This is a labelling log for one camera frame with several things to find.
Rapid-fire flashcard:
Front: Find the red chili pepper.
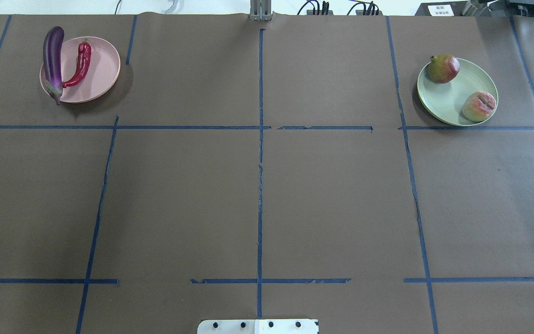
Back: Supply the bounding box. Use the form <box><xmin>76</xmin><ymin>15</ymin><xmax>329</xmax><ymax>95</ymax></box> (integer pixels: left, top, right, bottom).
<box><xmin>62</xmin><ymin>39</ymin><xmax>92</xmax><ymax>89</ymax></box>

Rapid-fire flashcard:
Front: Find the pink peach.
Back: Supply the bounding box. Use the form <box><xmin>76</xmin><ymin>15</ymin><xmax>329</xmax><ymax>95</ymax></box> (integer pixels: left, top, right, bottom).
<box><xmin>461</xmin><ymin>91</ymin><xmax>497</xmax><ymax>122</ymax></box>

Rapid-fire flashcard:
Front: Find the purple eggplant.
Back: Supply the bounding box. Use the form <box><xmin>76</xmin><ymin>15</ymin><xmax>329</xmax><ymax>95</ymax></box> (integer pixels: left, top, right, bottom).
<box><xmin>43</xmin><ymin>26</ymin><xmax>65</xmax><ymax>106</ymax></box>

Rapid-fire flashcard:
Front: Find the brown paper table cover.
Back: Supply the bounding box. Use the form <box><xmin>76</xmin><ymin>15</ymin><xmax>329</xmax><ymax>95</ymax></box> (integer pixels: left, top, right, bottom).
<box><xmin>0</xmin><ymin>13</ymin><xmax>534</xmax><ymax>334</ymax></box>

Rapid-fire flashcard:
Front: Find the green plate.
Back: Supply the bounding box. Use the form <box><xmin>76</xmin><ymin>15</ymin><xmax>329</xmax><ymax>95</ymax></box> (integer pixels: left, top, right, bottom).
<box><xmin>417</xmin><ymin>58</ymin><xmax>499</xmax><ymax>127</ymax></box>

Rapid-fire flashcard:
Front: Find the pink plate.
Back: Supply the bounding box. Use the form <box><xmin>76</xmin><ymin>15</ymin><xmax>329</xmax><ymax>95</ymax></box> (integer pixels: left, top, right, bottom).
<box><xmin>59</xmin><ymin>36</ymin><xmax>121</xmax><ymax>103</ymax></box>

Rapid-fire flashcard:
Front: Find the aluminium frame post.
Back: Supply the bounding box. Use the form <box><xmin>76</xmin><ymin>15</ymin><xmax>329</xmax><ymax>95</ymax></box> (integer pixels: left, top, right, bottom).
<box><xmin>249</xmin><ymin>0</ymin><xmax>273</xmax><ymax>22</ymax></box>

